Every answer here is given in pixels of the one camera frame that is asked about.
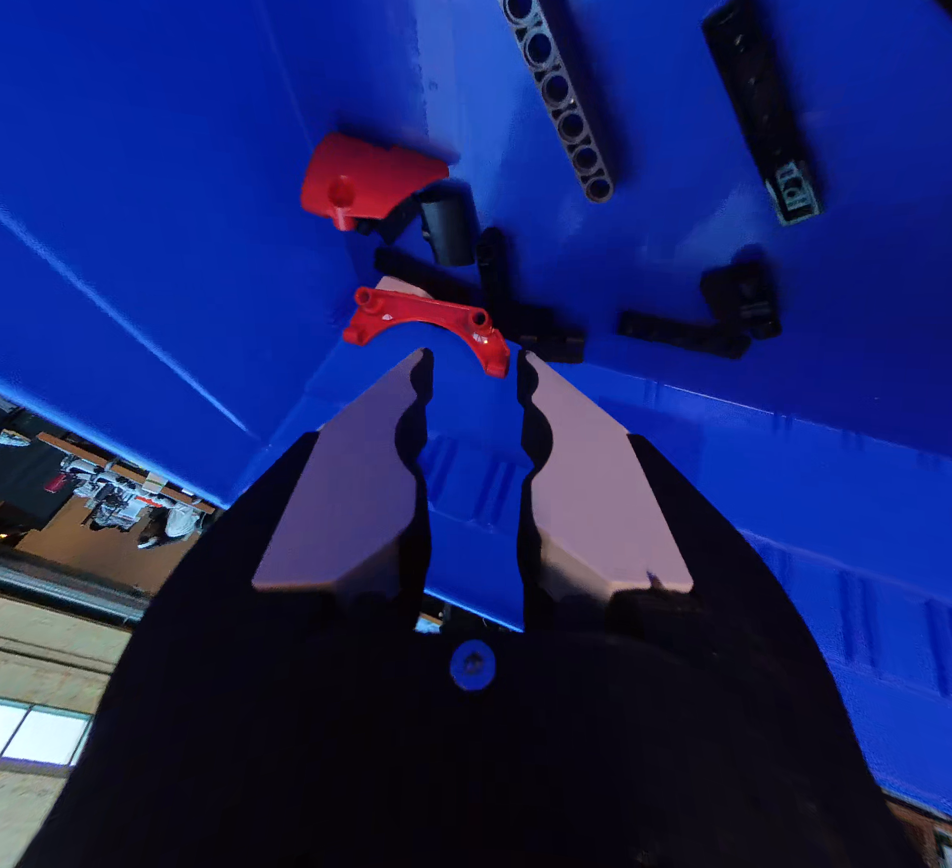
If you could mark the ceiling light panel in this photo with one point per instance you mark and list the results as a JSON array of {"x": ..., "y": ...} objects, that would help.
[{"x": 41, "y": 734}]

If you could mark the black lego connector block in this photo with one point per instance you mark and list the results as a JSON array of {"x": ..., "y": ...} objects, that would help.
[{"x": 744, "y": 295}]

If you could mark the blue plastic bin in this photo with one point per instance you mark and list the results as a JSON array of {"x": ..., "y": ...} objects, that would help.
[{"x": 186, "y": 139}]

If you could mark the pale lego piece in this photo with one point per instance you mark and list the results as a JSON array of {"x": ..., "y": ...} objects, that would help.
[{"x": 401, "y": 285}]

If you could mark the long black lego plate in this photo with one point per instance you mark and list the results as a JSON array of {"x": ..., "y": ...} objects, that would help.
[{"x": 758, "y": 102}]

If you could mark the white grey machine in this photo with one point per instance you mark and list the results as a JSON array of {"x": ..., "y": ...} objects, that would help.
[{"x": 119, "y": 492}]

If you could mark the black angled lego beam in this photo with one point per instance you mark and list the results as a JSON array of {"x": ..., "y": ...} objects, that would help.
[{"x": 506, "y": 288}]

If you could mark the wooden shelf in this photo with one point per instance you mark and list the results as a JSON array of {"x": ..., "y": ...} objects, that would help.
[{"x": 74, "y": 448}]

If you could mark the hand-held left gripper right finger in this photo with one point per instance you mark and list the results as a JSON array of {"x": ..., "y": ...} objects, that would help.
[{"x": 595, "y": 496}]

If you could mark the black curved lego piece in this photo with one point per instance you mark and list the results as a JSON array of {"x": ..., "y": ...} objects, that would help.
[{"x": 450, "y": 228}]

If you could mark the long grey lego beam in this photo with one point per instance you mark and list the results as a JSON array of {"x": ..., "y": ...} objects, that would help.
[{"x": 554, "y": 90}]

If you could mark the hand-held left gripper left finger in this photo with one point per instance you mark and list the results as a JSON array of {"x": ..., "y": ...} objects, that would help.
[{"x": 349, "y": 496}]

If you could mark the red lego arch piece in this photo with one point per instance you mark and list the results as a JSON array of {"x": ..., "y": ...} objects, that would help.
[{"x": 401, "y": 314}]

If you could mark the red curved lego panel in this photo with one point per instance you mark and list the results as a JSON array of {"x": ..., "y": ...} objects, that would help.
[{"x": 372, "y": 172}]

